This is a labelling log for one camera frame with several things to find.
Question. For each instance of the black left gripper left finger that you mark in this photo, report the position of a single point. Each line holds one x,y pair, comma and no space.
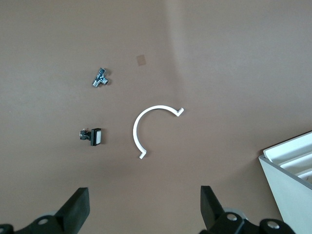
75,212

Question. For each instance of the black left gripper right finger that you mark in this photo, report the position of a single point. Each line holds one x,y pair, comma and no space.
210,209

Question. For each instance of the black square push button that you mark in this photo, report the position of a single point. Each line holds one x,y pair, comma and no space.
96,137

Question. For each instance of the white drawer cabinet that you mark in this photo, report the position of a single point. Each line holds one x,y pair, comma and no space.
287,195

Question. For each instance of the small metal blue component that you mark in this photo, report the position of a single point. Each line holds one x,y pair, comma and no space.
100,79

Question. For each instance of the brown tape patch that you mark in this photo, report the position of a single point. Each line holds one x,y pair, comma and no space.
141,60

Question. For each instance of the white curved plastic bracket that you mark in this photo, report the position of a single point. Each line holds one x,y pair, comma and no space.
134,129

